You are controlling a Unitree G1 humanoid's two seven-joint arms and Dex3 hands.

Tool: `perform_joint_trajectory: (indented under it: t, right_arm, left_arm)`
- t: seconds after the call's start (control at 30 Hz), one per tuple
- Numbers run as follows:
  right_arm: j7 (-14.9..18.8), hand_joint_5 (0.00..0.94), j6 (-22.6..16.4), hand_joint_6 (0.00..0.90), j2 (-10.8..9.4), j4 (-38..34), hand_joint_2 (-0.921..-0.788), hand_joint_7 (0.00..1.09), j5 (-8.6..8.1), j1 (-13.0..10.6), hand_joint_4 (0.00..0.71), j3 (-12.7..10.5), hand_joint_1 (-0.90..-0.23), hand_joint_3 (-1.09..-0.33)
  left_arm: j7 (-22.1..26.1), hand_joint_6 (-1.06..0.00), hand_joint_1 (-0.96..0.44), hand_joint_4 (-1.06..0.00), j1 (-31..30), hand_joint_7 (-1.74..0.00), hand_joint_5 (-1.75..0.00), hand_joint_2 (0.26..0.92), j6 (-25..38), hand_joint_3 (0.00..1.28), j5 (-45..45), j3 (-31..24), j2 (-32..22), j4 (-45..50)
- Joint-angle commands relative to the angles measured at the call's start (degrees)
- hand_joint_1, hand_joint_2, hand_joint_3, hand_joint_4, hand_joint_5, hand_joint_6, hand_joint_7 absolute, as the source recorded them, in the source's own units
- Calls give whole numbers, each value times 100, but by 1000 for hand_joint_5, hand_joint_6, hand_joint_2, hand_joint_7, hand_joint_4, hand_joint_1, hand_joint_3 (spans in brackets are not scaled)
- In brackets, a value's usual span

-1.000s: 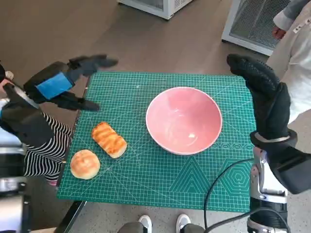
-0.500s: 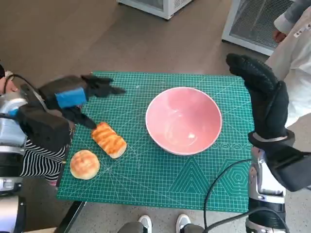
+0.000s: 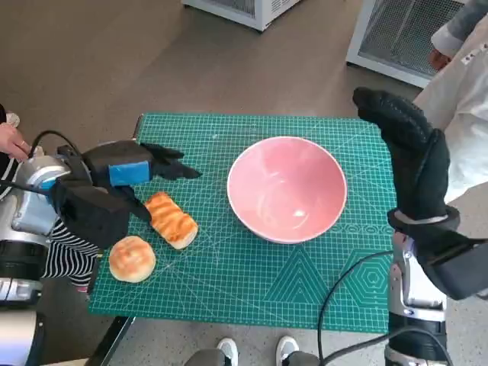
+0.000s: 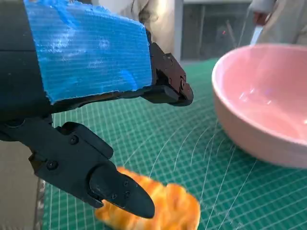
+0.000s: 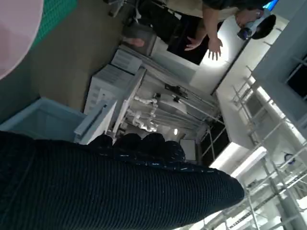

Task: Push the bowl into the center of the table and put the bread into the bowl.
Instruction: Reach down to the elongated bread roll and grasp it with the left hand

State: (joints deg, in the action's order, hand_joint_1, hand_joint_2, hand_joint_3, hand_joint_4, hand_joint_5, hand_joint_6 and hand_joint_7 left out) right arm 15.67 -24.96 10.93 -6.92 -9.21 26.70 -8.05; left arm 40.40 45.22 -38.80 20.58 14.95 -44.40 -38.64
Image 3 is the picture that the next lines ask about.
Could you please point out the long striped toy bread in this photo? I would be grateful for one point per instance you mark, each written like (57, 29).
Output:
(171, 223)

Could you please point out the left bare black robot hand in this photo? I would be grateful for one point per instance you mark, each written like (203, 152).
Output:
(114, 160)

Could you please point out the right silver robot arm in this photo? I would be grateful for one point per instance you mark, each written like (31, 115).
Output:
(402, 274)

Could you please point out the person's grey leg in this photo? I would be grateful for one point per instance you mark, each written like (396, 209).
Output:
(303, 360)
(206, 358)

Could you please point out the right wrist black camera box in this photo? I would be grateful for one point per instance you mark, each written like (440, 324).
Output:
(457, 267)

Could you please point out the green cutting mat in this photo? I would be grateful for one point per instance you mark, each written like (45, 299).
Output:
(228, 274)

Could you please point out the person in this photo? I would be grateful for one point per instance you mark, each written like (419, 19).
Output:
(65, 259)
(465, 114)

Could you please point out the person's white shoe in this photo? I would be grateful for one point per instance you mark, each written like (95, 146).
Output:
(228, 350)
(13, 118)
(287, 348)

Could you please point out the black table frame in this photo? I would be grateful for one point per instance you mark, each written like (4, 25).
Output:
(114, 339)

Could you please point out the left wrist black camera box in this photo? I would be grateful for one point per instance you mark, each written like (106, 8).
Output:
(91, 221)

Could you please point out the round toy bread bun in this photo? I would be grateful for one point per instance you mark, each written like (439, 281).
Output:
(131, 259)

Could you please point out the person's hand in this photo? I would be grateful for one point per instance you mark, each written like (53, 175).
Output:
(13, 141)
(438, 59)

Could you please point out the white mesh cabinet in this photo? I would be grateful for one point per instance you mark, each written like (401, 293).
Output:
(244, 9)
(396, 38)

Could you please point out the pink bowl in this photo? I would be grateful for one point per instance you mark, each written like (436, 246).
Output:
(286, 190)

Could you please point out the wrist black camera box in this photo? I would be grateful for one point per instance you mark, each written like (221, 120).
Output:
(91, 221)
(457, 267)

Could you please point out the right black gloved robot hand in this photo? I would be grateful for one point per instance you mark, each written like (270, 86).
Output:
(419, 164)

